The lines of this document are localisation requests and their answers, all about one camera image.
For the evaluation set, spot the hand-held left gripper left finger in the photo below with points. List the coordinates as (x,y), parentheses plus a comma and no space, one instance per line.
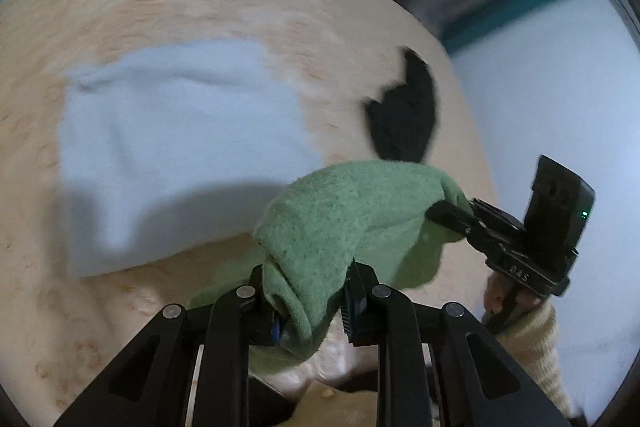
(275,333)

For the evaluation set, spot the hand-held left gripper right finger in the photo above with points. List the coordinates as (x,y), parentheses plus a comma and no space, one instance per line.
(352,312)

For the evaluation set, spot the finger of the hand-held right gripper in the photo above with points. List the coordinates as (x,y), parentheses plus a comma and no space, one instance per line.
(450,219)

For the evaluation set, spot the green t-shirt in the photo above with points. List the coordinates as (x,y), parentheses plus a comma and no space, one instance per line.
(325,217)

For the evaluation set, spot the black garment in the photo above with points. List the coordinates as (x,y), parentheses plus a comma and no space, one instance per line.
(405,117)

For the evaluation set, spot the light blue knit sweater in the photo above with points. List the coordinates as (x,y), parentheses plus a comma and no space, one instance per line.
(175,132)

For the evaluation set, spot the person's right forearm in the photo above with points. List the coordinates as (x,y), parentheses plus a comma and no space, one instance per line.
(535,347)

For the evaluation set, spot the person's right hand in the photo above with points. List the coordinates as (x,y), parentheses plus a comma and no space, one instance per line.
(494,297)

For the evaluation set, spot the narrow teal curtain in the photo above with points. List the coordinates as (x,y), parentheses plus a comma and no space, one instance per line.
(525,2)

